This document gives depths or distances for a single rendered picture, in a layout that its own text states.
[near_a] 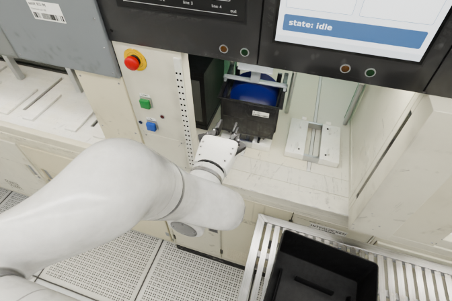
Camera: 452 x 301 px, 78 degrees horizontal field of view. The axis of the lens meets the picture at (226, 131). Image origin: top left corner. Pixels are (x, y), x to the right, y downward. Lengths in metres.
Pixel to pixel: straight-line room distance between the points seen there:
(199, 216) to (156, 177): 0.22
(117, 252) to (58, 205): 1.74
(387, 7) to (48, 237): 0.59
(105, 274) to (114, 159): 1.71
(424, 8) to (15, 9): 0.94
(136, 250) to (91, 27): 1.45
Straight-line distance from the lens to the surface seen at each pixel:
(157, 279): 1.88
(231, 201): 0.55
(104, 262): 2.01
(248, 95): 1.12
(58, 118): 1.55
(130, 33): 0.78
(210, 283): 1.84
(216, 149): 0.73
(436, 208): 1.04
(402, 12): 0.62
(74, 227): 0.28
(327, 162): 1.16
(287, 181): 1.11
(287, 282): 1.06
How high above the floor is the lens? 1.77
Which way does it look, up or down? 46 degrees down
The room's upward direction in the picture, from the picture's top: straight up
